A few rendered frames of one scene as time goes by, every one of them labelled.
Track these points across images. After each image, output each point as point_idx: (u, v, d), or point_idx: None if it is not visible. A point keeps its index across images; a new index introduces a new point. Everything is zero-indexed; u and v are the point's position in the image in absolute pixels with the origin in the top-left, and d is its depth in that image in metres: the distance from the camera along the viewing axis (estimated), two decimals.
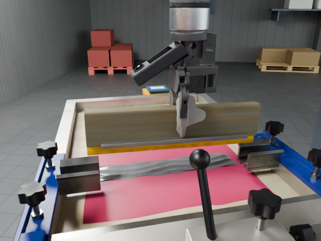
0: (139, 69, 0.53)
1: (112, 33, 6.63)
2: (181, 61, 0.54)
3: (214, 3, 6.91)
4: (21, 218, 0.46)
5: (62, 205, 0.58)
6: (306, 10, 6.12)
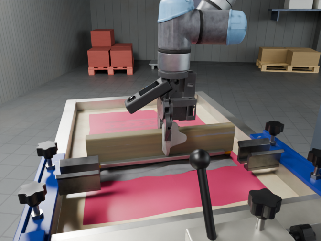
0: (131, 100, 0.64)
1: (112, 33, 6.63)
2: (166, 94, 0.65)
3: None
4: (21, 218, 0.46)
5: (62, 206, 0.58)
6: (306, 10, 6.12)
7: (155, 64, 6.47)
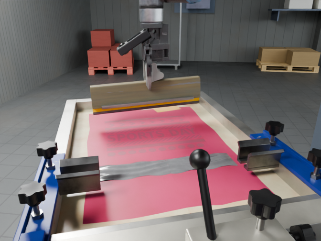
0: (121, 45, 0.88)
1: (112, 33, 6.63)
2: (147, 41, 0.89)
3: (214, 3, 6.91)
4: (21, 218, 0.46)
5: (62, 205, 0.58)
6: (306, 10, 6.12)
7: None
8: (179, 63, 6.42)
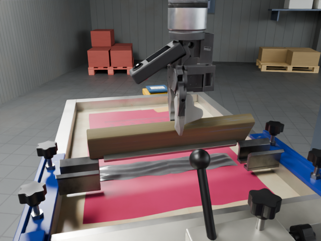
0: (137, 67, 0.54)
1: (112, 33, 6.63)
2: (179, 60, 0.55)
3: (214, 3, 6.91)
4: (21, 218, 0.46)
5: (62, 205, 0.58)
6: (306, 10, 6.12)
7: None
8: None
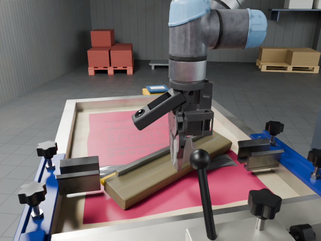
0: (140, 115, 0.56)
1: (112, 33, 6.63)
2: (179, 107, 0.57)
3: None
4: (21, 218, 0.46)
5: (62, 205, 0.58)
6: (306, 10, 6.12)
7: (155, 64, 6.47)
8: None
